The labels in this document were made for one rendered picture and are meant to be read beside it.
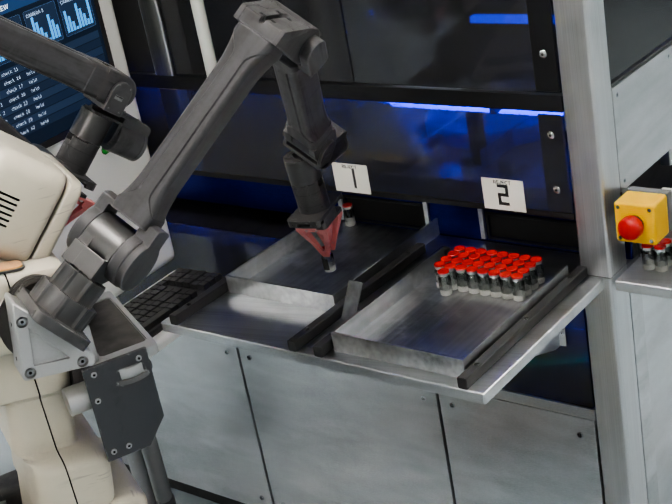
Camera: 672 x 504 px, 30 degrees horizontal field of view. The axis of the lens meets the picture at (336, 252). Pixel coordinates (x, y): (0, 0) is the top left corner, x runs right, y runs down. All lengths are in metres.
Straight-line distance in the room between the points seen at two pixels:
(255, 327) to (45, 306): 0.63
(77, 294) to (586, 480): 1.16
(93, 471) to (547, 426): 0.91
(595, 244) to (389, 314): 0.37
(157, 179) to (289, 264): 0.79
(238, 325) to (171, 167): 0.62
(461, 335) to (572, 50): 0.49
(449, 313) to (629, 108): 0.46
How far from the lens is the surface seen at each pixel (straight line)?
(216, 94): 1.69
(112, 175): 2.63
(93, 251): 1.71
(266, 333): 2.21
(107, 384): 1.89
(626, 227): 2.10
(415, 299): 2.22
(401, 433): 2.69
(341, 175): 2.44
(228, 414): 3.04
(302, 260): 2.45
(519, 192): 2.22
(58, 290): 1.69
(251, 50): 1.69
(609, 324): 2.25
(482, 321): 2.11
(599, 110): 2.10
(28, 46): 2.02
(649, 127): 2.28
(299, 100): 1.91
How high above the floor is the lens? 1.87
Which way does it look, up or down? 24 degrees down
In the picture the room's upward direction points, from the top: 11 degrees counter-clockwise
